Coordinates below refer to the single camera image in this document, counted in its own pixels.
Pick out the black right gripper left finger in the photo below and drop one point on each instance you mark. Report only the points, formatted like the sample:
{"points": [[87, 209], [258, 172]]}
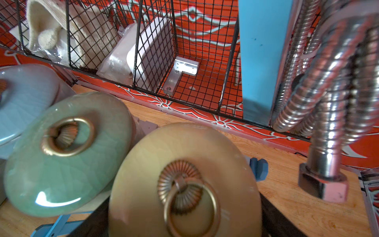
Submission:
{"points": [[96, 225]]}

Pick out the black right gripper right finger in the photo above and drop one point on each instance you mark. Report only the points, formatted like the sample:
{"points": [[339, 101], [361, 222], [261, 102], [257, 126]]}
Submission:
{"points": [[275, 224]]}

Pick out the blue white slatted shelf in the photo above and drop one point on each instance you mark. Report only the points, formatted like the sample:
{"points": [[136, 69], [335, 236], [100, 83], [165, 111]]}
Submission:
{"points": [[54, 230]]}

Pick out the green tea canister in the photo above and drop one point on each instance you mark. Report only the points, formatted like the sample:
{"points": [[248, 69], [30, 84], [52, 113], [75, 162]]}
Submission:
{"points": [[68, 157]]}

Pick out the yellow tea canister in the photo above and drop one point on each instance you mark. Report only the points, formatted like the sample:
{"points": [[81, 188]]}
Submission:
{"points": [[185, 180]]}

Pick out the blue tea canister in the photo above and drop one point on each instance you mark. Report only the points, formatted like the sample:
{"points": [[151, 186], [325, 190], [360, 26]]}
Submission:
{"points": [[26, 92]]}

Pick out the cream knitted cloth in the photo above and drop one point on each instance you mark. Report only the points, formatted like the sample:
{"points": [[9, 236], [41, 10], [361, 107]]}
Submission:
{"points": [[70, 34]]}

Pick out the light blue flat box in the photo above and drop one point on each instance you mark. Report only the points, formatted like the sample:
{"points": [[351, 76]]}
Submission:
{"points": [[265, 29]]}

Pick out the small aluminium bracket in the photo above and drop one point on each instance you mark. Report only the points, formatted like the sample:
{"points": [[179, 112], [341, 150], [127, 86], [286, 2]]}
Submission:
{"points": [[181, 66]]}

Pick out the black wire basket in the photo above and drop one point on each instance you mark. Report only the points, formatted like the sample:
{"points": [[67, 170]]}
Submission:
{"points": [[214, 61]]}

